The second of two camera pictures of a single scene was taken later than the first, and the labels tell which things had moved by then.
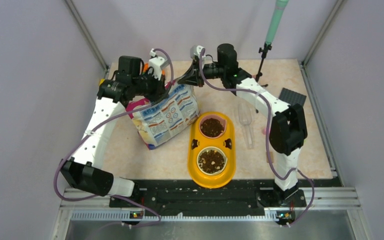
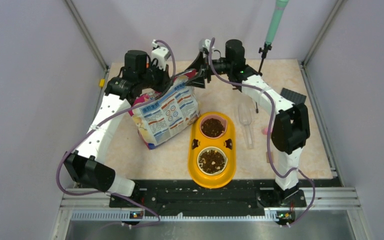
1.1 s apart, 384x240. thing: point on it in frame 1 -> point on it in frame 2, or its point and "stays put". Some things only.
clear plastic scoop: x=245 y=115 stays put
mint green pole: x=276 y=19 stays put
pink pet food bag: x=168 y=117 stays put
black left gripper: x=160 y=92 -> x=165 y=81
